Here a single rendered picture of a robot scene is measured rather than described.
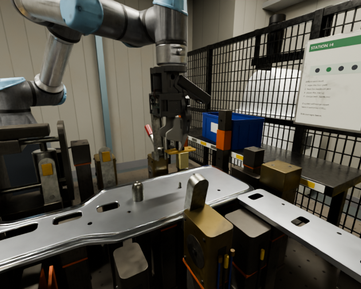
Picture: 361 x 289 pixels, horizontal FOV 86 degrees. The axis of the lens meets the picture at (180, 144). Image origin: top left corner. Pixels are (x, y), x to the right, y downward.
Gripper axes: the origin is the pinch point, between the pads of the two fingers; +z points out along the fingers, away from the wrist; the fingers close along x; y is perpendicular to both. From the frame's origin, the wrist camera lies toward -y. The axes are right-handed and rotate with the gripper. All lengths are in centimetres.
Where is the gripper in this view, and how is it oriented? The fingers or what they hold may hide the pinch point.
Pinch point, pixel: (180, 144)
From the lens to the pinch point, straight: 53.9
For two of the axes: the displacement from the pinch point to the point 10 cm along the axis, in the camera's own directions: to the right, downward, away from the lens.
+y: -8.7, 1.4, -4.7
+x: 4.9, 2.3, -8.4
